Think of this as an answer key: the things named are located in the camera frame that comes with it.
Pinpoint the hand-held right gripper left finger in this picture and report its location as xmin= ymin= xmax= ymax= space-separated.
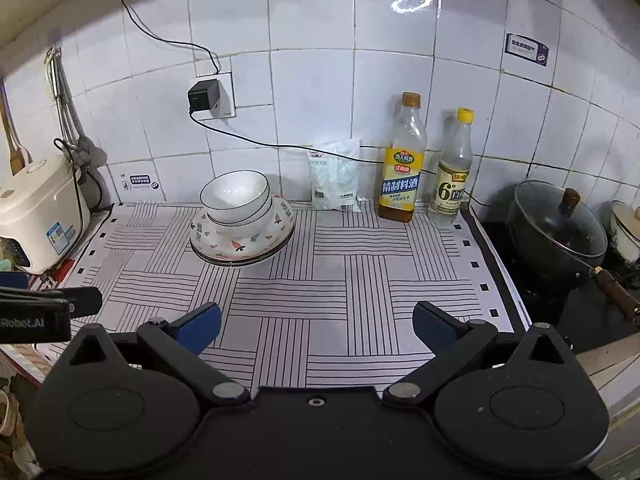
xmin=67 ymin=302 xmax=251 ymax=408

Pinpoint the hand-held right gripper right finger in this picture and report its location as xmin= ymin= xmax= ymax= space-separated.
xmin=382 ymin=301 xmax=573 ymax=408

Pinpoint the pink rabbit print plate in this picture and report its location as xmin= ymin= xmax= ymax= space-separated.
xmin=190 ymin=197 xmax=296 ymax=257

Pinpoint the red striped cloth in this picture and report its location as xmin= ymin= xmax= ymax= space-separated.
xmin=27 ymin=257 xmax=76 ymax=287

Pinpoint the white rice cooker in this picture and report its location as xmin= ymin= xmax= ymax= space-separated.
xmin=0 ymin=155 xmax=91 ymax=274

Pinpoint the striped table cover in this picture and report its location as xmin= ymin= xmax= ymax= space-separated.
xmin=30 ymin=201 xmax=534 ymax=396

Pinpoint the black cooking pot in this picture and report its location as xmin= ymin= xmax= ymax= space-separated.
xmin=506 ymin=182 xmax=640 ymax=333

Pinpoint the wooden spatula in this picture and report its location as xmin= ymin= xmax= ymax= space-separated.
xmin=0 ymin=95 xmax=28 ymax=173

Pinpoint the clear vinegar bottle yellow cap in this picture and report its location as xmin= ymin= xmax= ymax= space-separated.
xmin=429 ymin=107 xmax=474 ymax=227

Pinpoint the black gas stove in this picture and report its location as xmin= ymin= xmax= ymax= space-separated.
xmin=475 ymin=220 xmax=640 ymax=356

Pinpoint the hanging metal ladle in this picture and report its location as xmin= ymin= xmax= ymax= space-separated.
xmin=52 ymin=60 xmax=107 ymax=167

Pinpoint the cooking wine bottle yellow label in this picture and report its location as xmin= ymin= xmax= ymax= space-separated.
xmin=377 ymin=91 xmax=427 ymax=223

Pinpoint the glass pot lid brown knob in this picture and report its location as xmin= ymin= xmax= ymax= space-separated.
xmin=514 ymin=180 xmax=608 ymax=259

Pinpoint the white powder packet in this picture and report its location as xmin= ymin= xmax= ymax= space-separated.
xmin=307 ymin=138 xmax=363 ymax=212

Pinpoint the white enamel pot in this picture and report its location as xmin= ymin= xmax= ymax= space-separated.
xmin=610 ymin=200 xmax=640 ymax=266

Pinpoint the black power adapter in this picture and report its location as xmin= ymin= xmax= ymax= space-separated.
xmin=187 ymin=79 xmax=222 ymax=115

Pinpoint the small white wall sticker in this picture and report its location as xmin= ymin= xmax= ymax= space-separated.
xmin=120 ymin=172 xmax=161 ymax=192

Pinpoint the black rice cooker cord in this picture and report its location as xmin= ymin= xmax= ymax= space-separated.
xmin=54 ymin=138 xmax=104 ymax=211

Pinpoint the black adapter cable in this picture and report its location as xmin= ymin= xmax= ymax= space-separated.
xmin=188 ymin=109 xmax=495 ymax=209

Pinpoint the cream handled utensil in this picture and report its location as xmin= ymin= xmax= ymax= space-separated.
xmin=44 ymin=47 xmax=63 ymax=102

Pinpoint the white wall socket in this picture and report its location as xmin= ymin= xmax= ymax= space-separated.
xmin=195 ymin=71 xmax=236 ymax=122

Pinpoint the thin black wall cable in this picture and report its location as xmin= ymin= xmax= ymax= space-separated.
xmin=121 ymin=0 xmax=221 ymax=75

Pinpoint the blue bordered wall sticker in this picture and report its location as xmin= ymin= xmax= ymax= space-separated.
xmin=504 ymin=34 xmax=550 ymax=67

